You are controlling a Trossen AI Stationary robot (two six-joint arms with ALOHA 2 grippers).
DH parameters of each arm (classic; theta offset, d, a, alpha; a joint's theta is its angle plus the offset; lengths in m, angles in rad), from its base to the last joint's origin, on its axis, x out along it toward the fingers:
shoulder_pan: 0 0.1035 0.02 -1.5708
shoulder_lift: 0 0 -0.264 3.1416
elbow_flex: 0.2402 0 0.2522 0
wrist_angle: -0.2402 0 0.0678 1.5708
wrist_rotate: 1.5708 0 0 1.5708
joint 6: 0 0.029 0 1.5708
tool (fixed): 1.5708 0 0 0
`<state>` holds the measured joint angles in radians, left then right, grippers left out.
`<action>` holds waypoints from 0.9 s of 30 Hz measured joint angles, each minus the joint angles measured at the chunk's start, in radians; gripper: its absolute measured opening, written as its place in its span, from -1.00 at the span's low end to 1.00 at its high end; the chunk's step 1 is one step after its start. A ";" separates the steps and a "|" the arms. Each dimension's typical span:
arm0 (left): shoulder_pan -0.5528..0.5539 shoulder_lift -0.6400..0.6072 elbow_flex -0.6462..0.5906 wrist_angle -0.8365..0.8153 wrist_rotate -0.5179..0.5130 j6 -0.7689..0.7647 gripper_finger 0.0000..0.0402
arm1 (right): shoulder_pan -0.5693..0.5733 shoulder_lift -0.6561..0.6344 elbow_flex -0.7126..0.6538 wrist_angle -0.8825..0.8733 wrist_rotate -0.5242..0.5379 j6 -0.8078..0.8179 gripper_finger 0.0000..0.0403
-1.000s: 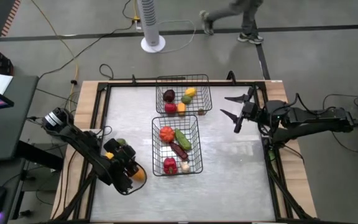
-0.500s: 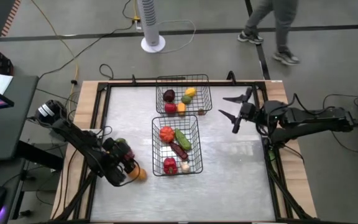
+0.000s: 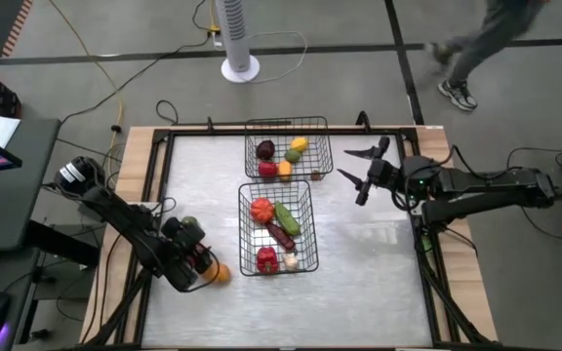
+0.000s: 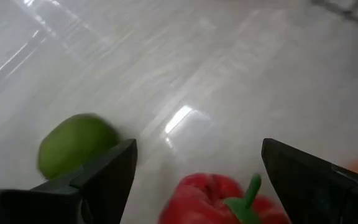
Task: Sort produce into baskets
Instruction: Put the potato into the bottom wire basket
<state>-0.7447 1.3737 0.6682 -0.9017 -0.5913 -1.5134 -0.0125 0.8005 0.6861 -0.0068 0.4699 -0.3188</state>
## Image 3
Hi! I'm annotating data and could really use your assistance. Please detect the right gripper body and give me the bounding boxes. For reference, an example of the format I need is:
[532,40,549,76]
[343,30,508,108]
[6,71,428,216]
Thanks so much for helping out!
[366,136,404,189]

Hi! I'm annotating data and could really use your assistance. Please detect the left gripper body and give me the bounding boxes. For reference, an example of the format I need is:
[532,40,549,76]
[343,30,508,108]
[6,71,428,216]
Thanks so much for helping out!
[161,216,214,274]

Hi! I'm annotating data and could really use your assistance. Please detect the orange bell pepper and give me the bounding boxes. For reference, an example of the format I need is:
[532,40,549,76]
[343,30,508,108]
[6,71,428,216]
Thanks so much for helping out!
[202,262,232,285]

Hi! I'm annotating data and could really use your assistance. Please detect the orange-red tomato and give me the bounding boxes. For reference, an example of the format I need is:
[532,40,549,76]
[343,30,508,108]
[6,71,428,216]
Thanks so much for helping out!
[250,197,275,224]

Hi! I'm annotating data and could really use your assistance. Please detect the dark red eggplant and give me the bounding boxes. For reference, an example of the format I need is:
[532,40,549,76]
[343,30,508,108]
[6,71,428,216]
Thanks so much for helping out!
[265,221,297,253]

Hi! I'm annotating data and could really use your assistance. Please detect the green cucumber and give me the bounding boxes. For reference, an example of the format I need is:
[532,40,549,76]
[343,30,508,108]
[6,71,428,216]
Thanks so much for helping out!
[274,201,302,237]

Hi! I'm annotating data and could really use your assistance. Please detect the white garlic bulb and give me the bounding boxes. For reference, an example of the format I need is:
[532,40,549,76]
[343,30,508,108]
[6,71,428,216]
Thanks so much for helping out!
[281,253,301,273]

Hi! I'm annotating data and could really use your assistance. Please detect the dark maroon round fruit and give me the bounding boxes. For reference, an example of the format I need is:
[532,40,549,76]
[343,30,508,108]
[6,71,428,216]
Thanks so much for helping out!
[255,138,277,162]

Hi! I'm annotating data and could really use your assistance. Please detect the person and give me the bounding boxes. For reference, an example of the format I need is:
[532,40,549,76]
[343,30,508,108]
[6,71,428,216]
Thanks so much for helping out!
[425,0,551,112]

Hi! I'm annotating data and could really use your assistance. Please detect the black desk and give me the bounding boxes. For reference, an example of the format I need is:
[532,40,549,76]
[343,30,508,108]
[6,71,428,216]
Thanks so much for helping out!
[0,116,62,253]

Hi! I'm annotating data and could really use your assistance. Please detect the white tower fan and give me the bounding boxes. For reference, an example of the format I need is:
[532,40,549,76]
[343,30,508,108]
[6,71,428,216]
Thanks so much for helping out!
[214,0,261,84]

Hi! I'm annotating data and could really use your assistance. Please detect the black wire basket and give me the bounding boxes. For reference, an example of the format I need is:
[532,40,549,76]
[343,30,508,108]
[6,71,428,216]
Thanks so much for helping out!
[244,115,335,182]
[237,178,320,278]

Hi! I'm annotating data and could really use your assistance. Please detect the black metal table frame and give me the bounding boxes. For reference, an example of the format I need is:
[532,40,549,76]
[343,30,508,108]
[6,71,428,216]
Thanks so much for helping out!
[79,110,506,351]

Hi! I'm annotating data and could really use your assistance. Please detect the yellow cable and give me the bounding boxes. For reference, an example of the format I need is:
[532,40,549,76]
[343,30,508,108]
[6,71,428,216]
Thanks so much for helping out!
[46,0,125,176]

